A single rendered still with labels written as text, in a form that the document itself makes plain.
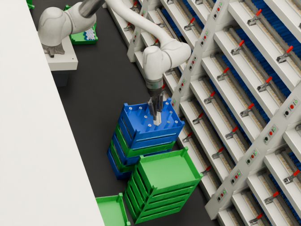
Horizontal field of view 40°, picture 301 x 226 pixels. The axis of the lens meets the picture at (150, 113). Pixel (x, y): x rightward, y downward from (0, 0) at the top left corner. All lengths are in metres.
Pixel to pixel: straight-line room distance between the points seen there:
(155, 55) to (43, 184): 1.62
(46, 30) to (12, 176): 2.26
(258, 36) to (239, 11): 0.19
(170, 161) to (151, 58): 0.62
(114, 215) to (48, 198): 2.00
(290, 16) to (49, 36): 1.46
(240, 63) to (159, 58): 0.44
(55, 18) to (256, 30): 1.22
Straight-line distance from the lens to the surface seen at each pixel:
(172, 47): 2.11
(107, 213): 2.42
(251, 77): 2.14
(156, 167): 2.26
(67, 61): 2.74
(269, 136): 2.05
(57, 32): 2.67
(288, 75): 1.95
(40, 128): 0.48
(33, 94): 0.51
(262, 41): 2.06
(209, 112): 2.42
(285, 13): 1.95
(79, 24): 2.72
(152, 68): 2.03
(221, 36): 2.32
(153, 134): 2.26
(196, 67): 2.49
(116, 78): 3.12
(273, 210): 2.19
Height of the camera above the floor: 2.09
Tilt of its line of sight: 45 degrees down
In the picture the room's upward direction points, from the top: 23 degrees clockwise
